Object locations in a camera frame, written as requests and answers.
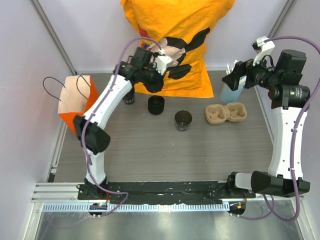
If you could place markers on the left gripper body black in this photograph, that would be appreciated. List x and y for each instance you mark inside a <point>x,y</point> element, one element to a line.
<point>151,79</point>

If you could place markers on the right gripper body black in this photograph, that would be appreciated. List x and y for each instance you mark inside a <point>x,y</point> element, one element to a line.
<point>257,75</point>

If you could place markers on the black cup from stack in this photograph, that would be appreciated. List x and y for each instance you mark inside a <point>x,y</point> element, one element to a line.
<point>182,120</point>

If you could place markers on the orange paper bag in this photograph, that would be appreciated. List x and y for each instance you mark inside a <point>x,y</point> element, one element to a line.
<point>78,94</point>

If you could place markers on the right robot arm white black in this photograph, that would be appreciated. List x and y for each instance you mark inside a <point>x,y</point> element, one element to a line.
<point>288,97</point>

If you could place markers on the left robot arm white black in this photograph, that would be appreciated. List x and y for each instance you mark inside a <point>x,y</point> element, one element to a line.
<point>144,67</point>

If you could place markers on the light blue straw holder cup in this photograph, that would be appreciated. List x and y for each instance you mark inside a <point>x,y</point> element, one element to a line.
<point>229,96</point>

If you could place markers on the black ribbed cup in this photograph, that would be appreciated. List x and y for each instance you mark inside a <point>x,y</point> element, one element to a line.
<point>156,105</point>

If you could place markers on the black cup with lettering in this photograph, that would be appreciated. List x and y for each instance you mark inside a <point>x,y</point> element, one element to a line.
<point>129,98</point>

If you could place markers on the lower pulp cup carrier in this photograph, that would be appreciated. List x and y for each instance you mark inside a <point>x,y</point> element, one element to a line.
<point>232,112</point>

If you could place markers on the orange cartoon mouse cloth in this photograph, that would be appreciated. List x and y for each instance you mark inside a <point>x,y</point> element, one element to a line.
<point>180,28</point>

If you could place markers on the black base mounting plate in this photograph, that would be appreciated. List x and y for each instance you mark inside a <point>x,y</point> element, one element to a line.
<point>163,192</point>

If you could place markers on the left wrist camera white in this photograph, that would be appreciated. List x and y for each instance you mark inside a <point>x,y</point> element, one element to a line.
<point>162,62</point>

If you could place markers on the white slotted cable duct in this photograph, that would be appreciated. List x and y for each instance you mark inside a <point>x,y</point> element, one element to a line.
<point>97,207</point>

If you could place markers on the aluminium frame rail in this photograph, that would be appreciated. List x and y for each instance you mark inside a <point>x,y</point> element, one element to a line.
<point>52,34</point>

